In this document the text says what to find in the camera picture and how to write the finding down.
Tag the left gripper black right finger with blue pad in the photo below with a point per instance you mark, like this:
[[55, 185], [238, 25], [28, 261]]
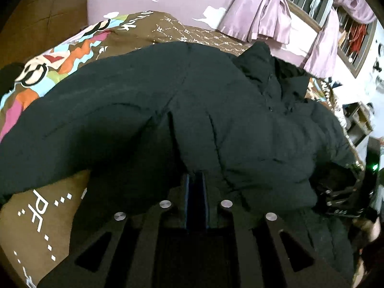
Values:
[[258, 251]]

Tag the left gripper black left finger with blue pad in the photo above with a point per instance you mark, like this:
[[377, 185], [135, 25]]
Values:
[[122, 252]]

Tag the black padded jacket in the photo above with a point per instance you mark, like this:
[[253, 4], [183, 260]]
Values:
[[142, 121]]

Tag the red clothes outside window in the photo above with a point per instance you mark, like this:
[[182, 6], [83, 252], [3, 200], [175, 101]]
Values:
[[357, 34]]

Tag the dark clothes pile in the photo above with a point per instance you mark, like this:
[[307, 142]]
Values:
[[8, 75]]

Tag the person's hand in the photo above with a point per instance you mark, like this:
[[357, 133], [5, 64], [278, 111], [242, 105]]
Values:
[[370, 231]]

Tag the wooden shelf unit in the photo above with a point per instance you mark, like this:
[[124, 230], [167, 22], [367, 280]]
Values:
[[359, 126]]

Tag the colourful cartoon bedspread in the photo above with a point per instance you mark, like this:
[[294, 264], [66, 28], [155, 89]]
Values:
[[36, 225]]

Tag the right pink curtain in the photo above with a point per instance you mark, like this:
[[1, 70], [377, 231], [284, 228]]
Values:
[[322, 58]]

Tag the pink curtain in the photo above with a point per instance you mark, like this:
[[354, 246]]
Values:
[[246, 20], [322, 58]]

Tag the left pink curtain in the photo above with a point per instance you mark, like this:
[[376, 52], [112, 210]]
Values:
[[246, 20]]

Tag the brown wooden headboard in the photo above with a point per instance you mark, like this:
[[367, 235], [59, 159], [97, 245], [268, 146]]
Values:
[[38, 25]]

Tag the round wall clock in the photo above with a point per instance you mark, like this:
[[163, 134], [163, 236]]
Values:
[[381, 50]]

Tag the brown wooden window frame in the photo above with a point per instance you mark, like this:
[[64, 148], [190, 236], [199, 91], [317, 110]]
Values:
[[308, 18]]

